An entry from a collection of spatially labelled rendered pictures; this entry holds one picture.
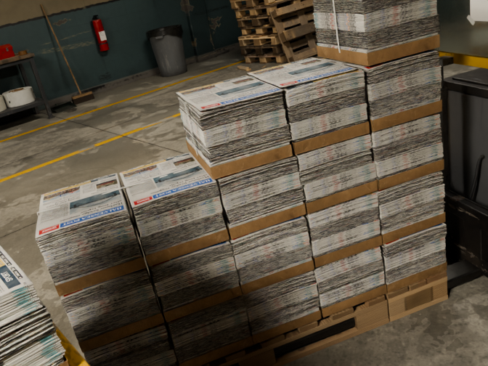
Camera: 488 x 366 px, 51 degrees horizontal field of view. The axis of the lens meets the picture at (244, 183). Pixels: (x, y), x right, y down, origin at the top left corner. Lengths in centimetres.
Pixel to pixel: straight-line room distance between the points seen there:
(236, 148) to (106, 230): 48
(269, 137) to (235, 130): 12
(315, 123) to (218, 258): 56
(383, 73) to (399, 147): 28
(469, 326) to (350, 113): 100
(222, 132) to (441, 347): 118
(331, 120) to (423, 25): 45
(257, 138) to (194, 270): 50
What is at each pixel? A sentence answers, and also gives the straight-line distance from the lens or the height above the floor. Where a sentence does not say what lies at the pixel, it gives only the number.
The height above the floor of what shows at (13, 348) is 93.
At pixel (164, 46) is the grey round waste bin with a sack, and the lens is 862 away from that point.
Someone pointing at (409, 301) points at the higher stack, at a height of 6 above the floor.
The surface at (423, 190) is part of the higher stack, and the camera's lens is 206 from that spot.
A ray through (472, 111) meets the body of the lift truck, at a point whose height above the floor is 67.
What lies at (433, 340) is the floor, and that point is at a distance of 219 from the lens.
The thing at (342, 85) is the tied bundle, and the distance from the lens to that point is 175.
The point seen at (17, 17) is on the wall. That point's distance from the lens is 840.
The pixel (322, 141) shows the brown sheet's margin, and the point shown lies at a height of 86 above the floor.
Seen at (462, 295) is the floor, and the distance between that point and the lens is 242.
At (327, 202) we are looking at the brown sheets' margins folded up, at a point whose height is 63.
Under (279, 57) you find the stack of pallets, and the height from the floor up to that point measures 10.
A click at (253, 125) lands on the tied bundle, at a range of 165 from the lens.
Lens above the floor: 145
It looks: 23 degrees down
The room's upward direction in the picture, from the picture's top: 11 degrees counter-clockwise
